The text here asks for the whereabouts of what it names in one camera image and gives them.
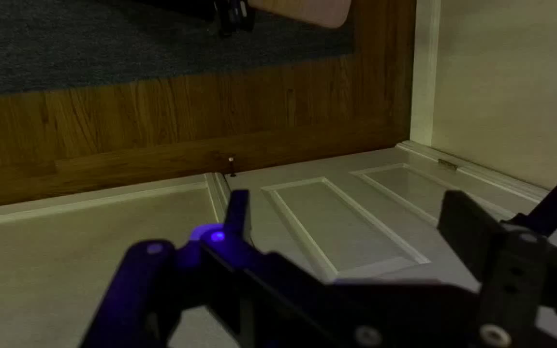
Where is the black caster wheel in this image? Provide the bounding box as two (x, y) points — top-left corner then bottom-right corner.
(215, 0), (255, 39)

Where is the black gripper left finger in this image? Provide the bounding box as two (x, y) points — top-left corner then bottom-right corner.
(77, 188), (333, 348)

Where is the white panelled door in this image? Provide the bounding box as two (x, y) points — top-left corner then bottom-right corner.
(0, 143), (557, 348)

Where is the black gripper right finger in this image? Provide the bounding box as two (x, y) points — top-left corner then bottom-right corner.
(437, 189), (555, 348)

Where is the dark grey rug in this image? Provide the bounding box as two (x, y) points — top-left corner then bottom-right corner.
(0, 0), (360, 101)

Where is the small metal door stop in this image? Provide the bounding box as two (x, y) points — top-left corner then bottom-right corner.
(224, 153), (240, 178)

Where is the pinkish rounded object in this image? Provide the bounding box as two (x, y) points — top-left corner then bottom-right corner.
(251, 0), (352, 31)

